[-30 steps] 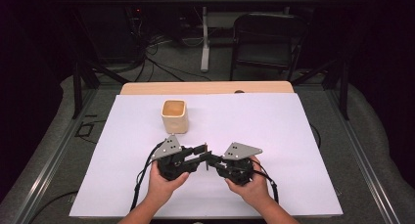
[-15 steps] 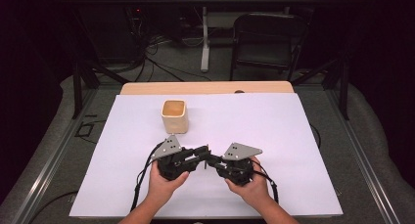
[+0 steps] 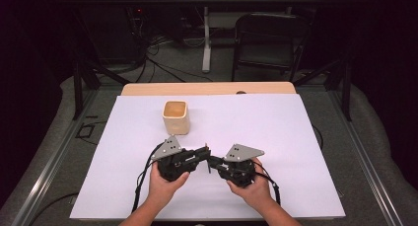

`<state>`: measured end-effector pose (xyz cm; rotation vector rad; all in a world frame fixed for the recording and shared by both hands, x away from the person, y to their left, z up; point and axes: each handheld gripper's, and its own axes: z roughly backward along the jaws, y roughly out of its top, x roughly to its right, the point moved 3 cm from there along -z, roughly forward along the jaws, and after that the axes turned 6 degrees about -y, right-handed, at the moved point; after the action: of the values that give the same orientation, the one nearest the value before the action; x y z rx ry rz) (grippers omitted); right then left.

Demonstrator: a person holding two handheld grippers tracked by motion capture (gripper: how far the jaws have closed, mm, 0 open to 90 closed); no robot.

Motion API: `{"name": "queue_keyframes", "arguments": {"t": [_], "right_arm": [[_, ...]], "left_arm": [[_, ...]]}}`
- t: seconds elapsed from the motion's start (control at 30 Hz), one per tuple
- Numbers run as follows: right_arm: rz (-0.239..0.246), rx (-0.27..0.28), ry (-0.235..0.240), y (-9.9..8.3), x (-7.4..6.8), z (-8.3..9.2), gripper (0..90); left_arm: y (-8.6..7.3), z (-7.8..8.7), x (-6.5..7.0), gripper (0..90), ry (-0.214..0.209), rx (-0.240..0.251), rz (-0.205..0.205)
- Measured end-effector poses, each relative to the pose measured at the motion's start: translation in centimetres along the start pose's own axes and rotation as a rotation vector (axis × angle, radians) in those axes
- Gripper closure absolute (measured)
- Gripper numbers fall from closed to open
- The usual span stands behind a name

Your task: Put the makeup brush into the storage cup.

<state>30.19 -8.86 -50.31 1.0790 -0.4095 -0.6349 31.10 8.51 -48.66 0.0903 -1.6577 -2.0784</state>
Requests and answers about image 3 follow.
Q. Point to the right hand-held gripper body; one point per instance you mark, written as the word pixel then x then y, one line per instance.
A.
pixel 238 171

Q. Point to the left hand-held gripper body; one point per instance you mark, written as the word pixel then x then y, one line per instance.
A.
pixel 174 163

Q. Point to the person's left hand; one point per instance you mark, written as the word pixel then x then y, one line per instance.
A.
pixel 164 188

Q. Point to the person's right hand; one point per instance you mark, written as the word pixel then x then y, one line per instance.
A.
pixel 254 194

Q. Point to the cream square cup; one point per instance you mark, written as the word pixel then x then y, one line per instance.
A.
pixel 176 124

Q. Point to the white paper sheet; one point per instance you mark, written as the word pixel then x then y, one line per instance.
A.
pixel 263 127

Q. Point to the wooden table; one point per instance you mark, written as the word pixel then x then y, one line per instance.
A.
pixel 203 88

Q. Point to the white desk leg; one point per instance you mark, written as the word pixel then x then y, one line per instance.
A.
pixel 206 48

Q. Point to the black metal stand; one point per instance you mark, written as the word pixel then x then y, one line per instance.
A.
pixel 345 88
pixel 78 88

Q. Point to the black folding chair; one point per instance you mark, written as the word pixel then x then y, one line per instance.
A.
pixel 269 45

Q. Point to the black horizontal bar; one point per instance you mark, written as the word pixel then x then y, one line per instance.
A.
pixel 197 1

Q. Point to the dark equipment with red light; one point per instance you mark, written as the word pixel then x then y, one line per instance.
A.
pixel 138 12

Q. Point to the aluminium rail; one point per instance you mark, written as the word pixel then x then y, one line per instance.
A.
pixel 49 166
pixel 364 160

